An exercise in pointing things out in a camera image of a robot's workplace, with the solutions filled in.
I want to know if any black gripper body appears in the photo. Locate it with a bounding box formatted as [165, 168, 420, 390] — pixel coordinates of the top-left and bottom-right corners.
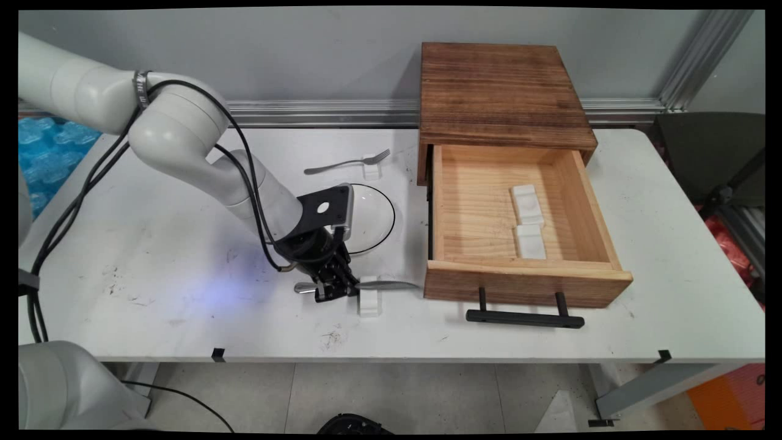
[275, 229, 351, 273]

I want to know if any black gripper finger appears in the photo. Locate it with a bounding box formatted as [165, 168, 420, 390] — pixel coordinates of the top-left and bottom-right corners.
[314, 269, 342, 304]
[333, 262, 361, 298]

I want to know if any silver metal table knife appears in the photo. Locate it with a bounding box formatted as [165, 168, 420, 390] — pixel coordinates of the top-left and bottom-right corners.
[294, 280, 421, 296]

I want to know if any white plate black rim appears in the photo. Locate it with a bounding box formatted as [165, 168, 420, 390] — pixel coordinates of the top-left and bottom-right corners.
[339, 183, 397, 256]

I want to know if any silver metal fork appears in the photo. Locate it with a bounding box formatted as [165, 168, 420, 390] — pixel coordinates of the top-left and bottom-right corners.
[304, 148, 392, 176]

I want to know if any black round floor object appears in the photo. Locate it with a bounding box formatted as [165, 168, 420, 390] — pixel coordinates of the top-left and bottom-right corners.
[317, 414, 395, 435]

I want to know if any light wooden drawer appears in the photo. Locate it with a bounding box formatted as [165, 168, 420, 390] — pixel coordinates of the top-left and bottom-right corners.
[423, 144, 634, 309]

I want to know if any grey table leg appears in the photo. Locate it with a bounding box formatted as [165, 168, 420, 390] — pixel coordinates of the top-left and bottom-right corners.
[588, 363, 723, 428]
[101, 362, 161, 420]

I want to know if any dark wooden drawer cabinet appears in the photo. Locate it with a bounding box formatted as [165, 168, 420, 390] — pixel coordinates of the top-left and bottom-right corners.
[417, 42, 599, 187]

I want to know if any blue bubble wrap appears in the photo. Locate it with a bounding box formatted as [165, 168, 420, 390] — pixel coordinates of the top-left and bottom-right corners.
[18, 116, 102, 218]

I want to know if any red bag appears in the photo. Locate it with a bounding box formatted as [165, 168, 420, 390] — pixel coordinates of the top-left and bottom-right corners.
[696, 205, 766, 306]

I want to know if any orange box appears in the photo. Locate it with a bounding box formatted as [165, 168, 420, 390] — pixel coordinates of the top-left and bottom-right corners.
[687, 364, 766, 431]

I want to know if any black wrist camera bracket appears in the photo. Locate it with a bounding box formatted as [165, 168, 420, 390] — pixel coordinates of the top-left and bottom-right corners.
[296, 183, 356, 243]

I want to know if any horizontal aluminium rail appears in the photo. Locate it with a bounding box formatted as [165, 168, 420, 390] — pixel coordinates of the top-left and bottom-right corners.
[18, 98, 667, 130]

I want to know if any black floor cable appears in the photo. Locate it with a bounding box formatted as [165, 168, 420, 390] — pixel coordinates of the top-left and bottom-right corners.
[121, 380, 236, 434]

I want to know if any black drawer handle bar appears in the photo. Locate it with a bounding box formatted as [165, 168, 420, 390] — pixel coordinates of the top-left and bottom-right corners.
[466, 286, 586, 330]

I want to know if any slanted aluminium frame post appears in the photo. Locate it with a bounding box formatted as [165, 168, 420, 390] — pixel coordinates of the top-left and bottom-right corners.
[658, 9, 756, 112]

